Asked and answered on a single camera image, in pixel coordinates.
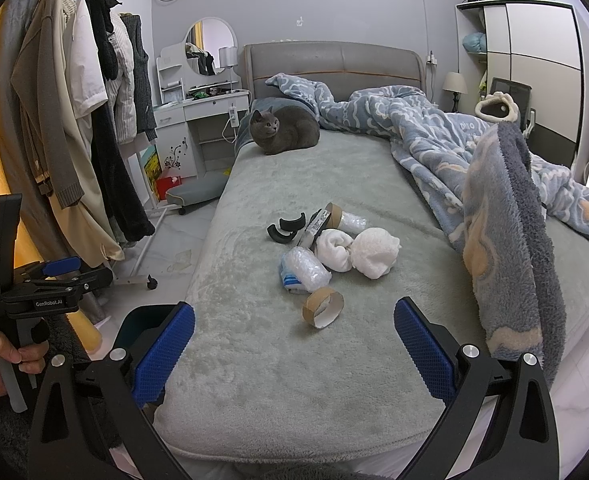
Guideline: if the red box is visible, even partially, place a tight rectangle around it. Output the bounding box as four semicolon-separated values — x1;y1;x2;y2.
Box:
154;176;182;200

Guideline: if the dark grey vest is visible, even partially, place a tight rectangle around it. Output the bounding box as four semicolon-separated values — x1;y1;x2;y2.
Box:
120;13;157;143

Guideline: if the grey upholstered headboard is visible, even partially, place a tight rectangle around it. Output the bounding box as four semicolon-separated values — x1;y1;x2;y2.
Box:
236;41;427;101

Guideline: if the black curved plastic piece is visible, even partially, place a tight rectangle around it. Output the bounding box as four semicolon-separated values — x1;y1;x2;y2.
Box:
266;224;298;245
278;212;307;233

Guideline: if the bubble wrap bundle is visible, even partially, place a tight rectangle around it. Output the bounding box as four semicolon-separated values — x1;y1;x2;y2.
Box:
278;246;333;294

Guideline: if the silver foil packet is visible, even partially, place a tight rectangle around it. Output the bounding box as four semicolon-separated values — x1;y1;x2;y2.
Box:
298;208;331;249

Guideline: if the bedside lamp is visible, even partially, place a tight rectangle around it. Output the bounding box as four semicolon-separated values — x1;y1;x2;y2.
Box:
442;72;468;113

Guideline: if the white clothes rack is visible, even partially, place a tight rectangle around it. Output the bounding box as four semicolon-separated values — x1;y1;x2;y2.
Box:
23;0;186;291

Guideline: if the round vanity mirror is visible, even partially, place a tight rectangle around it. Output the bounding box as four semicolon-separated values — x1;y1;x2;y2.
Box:
184;18;237;76

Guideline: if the grey knit cardigan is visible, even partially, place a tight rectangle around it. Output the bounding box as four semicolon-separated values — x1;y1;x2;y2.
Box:
10;0;83;208

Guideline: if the dark green trash bin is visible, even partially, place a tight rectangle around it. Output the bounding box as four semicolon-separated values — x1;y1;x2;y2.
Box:
112;302;194;361

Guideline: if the grey cat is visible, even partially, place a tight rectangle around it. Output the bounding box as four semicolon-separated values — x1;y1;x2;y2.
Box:
250;105;321;155

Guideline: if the white wardrobe with black trim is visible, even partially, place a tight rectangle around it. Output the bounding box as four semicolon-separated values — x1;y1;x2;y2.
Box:
455;0;587;167

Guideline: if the white quilted jacket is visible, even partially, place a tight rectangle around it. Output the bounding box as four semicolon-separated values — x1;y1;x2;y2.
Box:
106;11;137;144

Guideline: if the white shirt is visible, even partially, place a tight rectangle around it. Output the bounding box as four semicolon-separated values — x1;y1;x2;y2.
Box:
67;0;108;119

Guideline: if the black garment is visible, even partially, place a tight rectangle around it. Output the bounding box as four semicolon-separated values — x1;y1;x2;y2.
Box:
85;0;154;244

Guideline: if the blue patterned fleece blanket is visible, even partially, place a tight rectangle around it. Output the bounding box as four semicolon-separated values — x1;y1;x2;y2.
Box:
267;73;589;384

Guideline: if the beige coat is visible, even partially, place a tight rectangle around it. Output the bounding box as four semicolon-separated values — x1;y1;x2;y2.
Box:
10;0;124;266

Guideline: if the bed with grey sheet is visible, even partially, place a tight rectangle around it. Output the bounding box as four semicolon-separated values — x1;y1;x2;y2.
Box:
152;127;589;465

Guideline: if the white power strip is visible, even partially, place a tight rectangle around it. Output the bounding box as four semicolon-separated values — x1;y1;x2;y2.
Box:
228;104;239;128

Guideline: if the cardboard tape roll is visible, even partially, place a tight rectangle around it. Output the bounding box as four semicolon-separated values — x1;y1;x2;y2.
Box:
302;286;345;330

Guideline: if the grey floor cushion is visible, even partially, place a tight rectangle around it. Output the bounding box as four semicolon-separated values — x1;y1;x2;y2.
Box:
165;171;229;214

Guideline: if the white dressing table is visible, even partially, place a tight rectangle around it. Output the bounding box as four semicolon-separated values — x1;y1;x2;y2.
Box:
154;42;249;179

